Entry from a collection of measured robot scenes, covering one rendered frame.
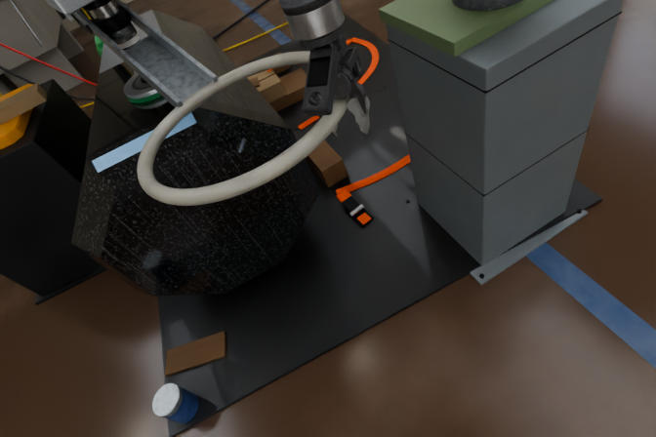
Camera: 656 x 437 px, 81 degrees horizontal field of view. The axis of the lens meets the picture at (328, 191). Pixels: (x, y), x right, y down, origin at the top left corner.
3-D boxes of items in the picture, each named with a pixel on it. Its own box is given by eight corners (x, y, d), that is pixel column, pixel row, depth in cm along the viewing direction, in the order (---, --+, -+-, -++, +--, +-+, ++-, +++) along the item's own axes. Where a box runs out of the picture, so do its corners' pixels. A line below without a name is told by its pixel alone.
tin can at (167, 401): (171, 403, 140) (149, 393, 131) (195, 386, 142) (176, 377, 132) (176, 430, 133) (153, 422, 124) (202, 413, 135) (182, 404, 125)
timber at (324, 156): (348, 176, 190) (343, 158, 182) (328, 188, 189) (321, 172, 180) (321, 146, 211) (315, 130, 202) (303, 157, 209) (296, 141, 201)
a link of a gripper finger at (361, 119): (384, 115, 77) (362, 77, 72) (378, 134, 73) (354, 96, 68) (370, 119, 79) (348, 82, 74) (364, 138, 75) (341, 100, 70)
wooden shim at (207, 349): (166, 377, 148) (164, 376, 147) (169, 351, 155) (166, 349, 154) (225, 356, 146) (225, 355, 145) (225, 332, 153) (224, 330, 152)
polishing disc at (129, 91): (148, 102, 118) (145, 99, 117) (114, 94, 130) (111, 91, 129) (195, 62, 127) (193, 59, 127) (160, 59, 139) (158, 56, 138)
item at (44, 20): (29, 114, 368) (-61, 30, 306) (40, 67, 457) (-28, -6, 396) (89, 84, 375) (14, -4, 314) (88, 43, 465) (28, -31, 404)
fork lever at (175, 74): (60, 18, 124) (49, 3, 120) (112, -12, 130) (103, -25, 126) (173, 125, 96) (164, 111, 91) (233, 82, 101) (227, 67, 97)
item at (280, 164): (118, 158, 92) (109, 148, 90) (271, 50, 107) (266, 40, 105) (196, 255, 58) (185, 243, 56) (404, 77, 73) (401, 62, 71)
